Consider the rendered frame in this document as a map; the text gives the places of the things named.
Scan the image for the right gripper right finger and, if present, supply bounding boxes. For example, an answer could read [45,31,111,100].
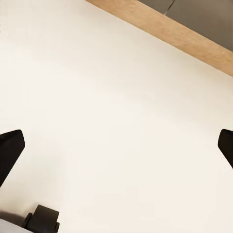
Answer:
[217,129,233,168]

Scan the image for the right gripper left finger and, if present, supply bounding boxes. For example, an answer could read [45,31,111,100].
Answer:
[0,129,25,186]

